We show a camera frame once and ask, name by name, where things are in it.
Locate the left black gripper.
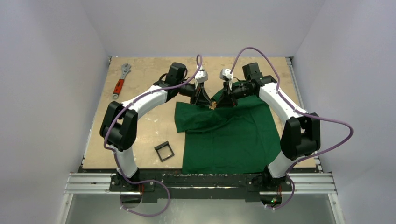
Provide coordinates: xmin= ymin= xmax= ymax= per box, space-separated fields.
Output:
xmin=176 ymin=81 xmax=212 ymax=106

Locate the orange leaf brooch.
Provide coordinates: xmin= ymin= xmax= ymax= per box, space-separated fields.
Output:
xmin=209 ymin=101 xmax=216 ymax=110

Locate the green t-shirt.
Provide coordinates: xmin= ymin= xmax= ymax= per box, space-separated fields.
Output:
xmin=174 ymin=96 xmax=281 ymax=174

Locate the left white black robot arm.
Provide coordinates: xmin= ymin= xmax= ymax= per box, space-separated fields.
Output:
xmin=99 ymin=62 xmax=211 ymax=191

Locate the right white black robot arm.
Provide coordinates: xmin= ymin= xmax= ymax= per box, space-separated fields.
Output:
xmin=216 ymin=63 xmax=320 ymax=190

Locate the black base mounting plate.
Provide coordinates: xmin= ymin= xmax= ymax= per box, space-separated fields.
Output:
xmin=109 ymin=168 xmax=293 ymax=205

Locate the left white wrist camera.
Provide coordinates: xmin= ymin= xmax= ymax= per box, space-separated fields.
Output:
xmin=194 ymin=70 xmax=208 ymax=84

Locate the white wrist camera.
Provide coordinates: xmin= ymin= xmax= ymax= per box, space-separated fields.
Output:
xmin=194 ymin=70 xmax=208 ymax=84
xmin=219 ymin=68 xmax=233 ymax=88

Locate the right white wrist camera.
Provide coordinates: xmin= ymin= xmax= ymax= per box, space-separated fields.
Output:
xmin=219 ymin=68 xmax=233 ymax=88

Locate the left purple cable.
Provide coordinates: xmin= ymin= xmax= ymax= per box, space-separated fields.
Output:
xmin=103 ymin=55 xmax=203 ymax=217

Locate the purple cable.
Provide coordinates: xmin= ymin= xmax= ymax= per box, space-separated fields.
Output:
xmin=103 ymin=55 xmax=203 ymax=217
xmin=229 ymin=47 xmax=354 ymax=211

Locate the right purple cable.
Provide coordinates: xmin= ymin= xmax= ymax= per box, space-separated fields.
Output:
xmin=229 ymin=47 xmax=354 ymax=211

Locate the black square frame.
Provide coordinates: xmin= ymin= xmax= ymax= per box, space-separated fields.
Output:
xmin=154 ymin=141 xmax=175 ymax=162

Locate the red handled adjustable wrench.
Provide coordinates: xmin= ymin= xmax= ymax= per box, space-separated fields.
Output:
xmin=112 ymin=63 xmax=131 ymax=99

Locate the aluminium rail frame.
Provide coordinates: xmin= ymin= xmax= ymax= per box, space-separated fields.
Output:
xmin=63 ymin=56 xmax=338 ymax=196

